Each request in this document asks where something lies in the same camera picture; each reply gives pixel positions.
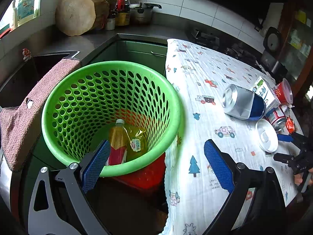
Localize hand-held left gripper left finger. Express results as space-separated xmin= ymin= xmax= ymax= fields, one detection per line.
xmin=28 ymin=139 xmax=112 ymax=235

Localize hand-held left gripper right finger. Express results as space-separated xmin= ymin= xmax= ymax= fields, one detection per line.
xmin=203 ymin=139 xmax=286 ymax=235

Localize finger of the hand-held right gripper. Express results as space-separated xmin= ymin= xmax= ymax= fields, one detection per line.
xmin=277 ymin=133 xmax=309 ymax=145
xmin=273 ymin=152 xmax=297 ymax=164

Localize green perforated plastic basket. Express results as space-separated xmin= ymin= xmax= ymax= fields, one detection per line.
xmin=41 ymin=61 xmax=185 ymax=177

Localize white plastic lid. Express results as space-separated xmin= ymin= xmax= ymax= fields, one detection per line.
xmin=255 ymin=119 xmax=279 ymax=153

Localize red white drink can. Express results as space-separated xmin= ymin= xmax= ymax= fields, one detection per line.
xmin=268 ymin=108 xmax=288 ymax=134

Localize yellow drink bottle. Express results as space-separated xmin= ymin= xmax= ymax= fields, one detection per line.
xmin=108 ymin=119 xmax=128 ymax=166

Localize yellow plastic pouch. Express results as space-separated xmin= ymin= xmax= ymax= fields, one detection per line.
xmin=123 ymin=125 xmax=149 ymax=163

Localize red cup with clear lid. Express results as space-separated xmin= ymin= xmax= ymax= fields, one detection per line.
xmin=275 ymin=78 xmax=294 ymax=106

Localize white green milk carton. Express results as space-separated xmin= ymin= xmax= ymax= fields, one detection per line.
xmin=251 ymin=76 xmax=281 ymax=115

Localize red plastic stool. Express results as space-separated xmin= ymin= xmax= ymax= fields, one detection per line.
xmin=111 ymin=152 xmax=167 ymax=190

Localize silver blue drink can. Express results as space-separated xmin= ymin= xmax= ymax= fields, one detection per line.
xmin=222 ymin=84 xmax=266 ymax=121

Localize black countertop appliance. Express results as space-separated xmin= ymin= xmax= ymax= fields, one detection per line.
xmin=260 ymin=51 xmax=288 ymax=79

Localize pink towel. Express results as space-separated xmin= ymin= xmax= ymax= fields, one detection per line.
xmin=0 ymin=57 xmax=82 ymax=172

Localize wooden glass cabinet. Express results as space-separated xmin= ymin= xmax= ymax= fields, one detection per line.
xmin=279 ymin=0 xmax=313 ymax=96

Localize black rice cooker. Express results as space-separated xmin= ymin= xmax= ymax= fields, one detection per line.
xmin=263 ymin=26 xmax=282 ymax=52

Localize white printed table cloth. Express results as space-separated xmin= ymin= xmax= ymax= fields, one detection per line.
xmin=161 ymin=39 xmax=304 ymax=235

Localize steel kitchen sink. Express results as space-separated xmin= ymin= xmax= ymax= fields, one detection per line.
xmin=0 ymin=51 xmax=80 ymax=108

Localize green cabinet door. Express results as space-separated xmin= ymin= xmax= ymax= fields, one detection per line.
xmin=88 ymin=39 xmax=168 ymax=79

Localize black gas stove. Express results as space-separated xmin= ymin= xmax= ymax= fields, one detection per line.
xmin=188 ymin=28 xmax=264 ymax=64

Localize round wooden chopping block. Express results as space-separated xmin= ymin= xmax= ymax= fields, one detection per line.
xmin=55 ymin=0 xmax=110 ymax=37

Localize steel cooking pot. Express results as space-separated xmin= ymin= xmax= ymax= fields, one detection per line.
xmin=130 ymin=2 xmax=162 ymax=25

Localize amber oil bottle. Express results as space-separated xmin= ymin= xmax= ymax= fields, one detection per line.
xmin=105 ymin=0 xmax=118 ymax=20

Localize white detergent jug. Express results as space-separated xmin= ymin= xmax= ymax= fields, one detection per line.
xmin=17 ymin=0 xmax=40 ymax=26

